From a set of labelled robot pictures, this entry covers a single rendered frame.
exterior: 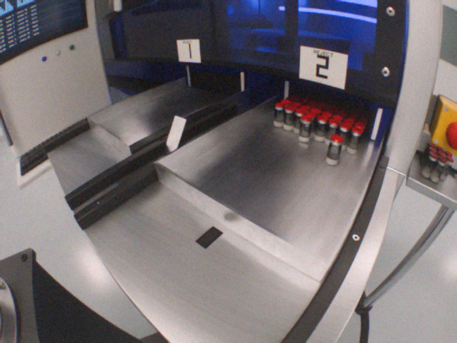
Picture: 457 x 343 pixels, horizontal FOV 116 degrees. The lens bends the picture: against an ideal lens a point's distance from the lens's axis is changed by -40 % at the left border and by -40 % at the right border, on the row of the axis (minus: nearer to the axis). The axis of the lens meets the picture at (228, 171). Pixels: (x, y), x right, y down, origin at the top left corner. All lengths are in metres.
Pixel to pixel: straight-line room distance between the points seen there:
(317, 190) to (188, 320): 0.23
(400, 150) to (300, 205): 0.21
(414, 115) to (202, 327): 0.40
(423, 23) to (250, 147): 0.36
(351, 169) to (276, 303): 0.25
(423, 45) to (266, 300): 0.39
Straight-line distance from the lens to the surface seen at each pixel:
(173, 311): 0.24
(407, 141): 0.42
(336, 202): 0.32
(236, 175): 0.34
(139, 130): 0.53
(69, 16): 0.98
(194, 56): 0.59
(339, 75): 0.40
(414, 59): 0.39
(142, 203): 0.33
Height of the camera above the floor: 1.10
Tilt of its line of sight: 38 degrees down
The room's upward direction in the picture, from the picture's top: 4 degrees counter-clockwise
